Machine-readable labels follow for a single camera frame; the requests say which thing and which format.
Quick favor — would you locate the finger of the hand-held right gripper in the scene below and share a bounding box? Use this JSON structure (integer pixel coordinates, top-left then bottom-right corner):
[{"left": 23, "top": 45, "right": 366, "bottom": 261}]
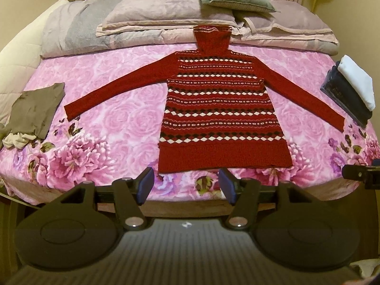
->
[{"left": 341, "top": 164, "right": 371, "bottom": 189}]

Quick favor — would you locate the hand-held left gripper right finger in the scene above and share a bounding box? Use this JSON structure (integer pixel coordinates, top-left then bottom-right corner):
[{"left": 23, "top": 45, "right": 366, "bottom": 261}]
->
[{"left": 218, "top": 168, "right": 319, "bottom": 231}]

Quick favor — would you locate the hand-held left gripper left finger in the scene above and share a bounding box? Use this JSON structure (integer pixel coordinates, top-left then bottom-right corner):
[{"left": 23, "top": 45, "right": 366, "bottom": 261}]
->
[{"left": 59, "top": 167, "right": 155, "bottom": 231}]

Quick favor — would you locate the red patterned knit sweater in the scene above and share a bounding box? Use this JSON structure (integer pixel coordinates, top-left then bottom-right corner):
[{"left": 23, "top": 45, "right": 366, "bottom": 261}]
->
[{"left": 64, "top": 25, "right": 345, "bottom": 174}]

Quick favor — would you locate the stack of folded clothes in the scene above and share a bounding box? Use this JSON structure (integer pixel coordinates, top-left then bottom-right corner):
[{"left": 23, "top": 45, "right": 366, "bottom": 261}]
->
[{"left": 321, "top": 61, "right": 373, "bottom": 129}]

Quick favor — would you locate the pink floral blanket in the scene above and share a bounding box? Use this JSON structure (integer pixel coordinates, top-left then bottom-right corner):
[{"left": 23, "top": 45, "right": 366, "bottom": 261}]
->
[{"left": 0, "top": 46, "right": 380, "bottom": 206}]

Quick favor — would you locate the white folded cloth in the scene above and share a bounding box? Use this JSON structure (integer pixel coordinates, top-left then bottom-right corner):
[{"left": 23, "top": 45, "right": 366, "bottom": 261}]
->
[{"left": 338, "top": 55, "right": 375, "bottom": 111}]

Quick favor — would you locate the olive garment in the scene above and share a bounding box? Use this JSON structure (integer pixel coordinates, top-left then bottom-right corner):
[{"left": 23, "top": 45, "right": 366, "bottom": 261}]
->
[{"left": 0, "top": 82, "right": 66, "bottom": 143}]

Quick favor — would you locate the beige garment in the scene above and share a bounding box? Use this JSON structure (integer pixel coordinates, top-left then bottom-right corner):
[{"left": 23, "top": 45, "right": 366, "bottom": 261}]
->
[{"left": 2, "top": 132, "right": 38, "bottom": 150}]

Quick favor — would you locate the pink pillow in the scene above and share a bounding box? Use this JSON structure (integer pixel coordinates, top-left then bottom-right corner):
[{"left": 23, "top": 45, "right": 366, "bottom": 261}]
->
[
  {"left": 233, "top": 0, "right": 333, "bottom": 41},
  {"left": 95, "top": 0, "right": 238, "bottom": 38}
]

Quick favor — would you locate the grey and pink folded quilt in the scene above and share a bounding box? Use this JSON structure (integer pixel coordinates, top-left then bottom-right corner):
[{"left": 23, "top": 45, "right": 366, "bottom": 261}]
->
[{"left": 40, "top": 0, "right": 340, "bottom": 59}]

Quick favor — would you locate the white duvet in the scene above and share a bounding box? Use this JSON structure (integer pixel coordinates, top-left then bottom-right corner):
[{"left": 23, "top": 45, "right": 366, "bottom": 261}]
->
[{"left": 0, "top": 0, "right": 70, "bottom": 125}]

